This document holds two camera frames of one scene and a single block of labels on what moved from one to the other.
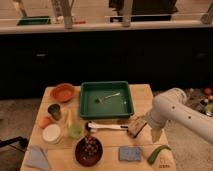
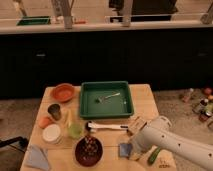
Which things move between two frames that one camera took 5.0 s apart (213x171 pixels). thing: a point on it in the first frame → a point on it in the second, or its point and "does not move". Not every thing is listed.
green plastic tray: x=113 y=107 does not move
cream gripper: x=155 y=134 → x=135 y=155
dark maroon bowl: x=88 y=151 does not move
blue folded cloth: x=35 y=157 does not move
